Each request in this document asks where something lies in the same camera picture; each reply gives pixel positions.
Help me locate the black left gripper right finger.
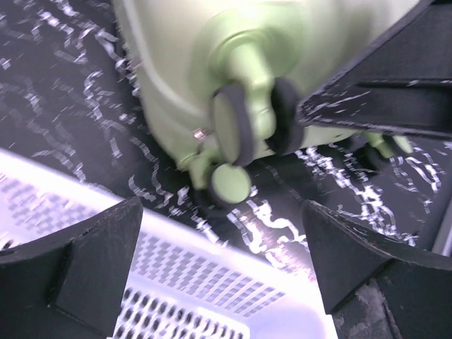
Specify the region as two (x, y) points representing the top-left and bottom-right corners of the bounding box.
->
(302, 201), (451, 338)

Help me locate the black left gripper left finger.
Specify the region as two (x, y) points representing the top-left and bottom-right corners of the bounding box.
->
(1, 198), (143, 338)

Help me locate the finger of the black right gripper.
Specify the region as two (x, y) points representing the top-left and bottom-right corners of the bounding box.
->
(295, 1), (451, 140)

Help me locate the green hard-shell suitcase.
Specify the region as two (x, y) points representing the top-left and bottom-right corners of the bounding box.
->
(113, 1), (414, 211)

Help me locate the white plastic mesh basket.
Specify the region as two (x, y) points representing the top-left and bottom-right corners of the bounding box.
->
(1, 150), (336, 339)

